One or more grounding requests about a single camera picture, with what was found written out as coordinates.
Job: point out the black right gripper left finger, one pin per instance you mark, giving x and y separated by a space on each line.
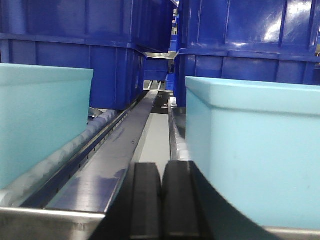
135 213

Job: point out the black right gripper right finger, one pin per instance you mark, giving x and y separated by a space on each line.
193 210

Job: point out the light blue bin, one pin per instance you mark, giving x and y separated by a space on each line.
258 144
42 108

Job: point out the steel shelf front beam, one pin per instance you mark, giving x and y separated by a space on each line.
43 224

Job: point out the white roller track right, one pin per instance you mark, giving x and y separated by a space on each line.
177 131

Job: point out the white roller track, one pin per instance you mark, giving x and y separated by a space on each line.
29 182
177 131

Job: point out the white roller track left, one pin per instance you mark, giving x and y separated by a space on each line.
29 182

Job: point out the dark blue bin upper left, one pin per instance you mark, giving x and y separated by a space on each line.
111 37

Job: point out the dark blue bin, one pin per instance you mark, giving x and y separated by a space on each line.
254 40
111 37

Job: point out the dark blue bin upper right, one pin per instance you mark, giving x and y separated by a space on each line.
254 40

